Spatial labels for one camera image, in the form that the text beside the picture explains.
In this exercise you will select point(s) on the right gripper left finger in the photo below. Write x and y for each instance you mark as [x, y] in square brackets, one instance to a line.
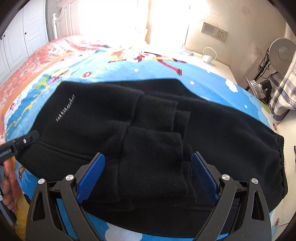
[56, 211]

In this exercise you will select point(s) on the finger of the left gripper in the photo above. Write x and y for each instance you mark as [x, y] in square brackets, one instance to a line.
[15, 146]

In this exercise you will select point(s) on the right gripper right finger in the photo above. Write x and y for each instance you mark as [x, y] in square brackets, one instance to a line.
[240, 209]

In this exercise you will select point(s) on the black sweat pants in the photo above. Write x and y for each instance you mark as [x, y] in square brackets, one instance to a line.
[148, 130]

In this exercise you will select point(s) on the person's hand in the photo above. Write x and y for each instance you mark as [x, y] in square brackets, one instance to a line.
[9, 191]

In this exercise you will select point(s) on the white wardrobe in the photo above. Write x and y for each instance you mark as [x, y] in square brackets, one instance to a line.
[26, 33]

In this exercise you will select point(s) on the striped blue white cloth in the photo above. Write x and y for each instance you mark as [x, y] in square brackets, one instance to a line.
[283, 94]

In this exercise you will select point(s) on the silver finned spot lamp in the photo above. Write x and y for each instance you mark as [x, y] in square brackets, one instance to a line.
[261, 91]

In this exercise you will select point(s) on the white headboard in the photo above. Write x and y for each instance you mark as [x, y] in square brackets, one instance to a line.
[67, 22]

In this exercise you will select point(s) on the blue cartoon bed sheet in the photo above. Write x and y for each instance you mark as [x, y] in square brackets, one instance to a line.
[104, 66]

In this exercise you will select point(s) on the white nightstand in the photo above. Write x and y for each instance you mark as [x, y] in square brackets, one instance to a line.
[215, 66]

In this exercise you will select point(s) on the round studio lamp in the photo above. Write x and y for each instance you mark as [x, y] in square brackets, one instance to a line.
[279, 55]

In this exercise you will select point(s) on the white charger with cable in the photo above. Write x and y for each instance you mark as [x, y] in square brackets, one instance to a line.
[208, 58]

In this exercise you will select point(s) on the wall socket panel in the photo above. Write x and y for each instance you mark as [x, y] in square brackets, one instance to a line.
[215, 32]

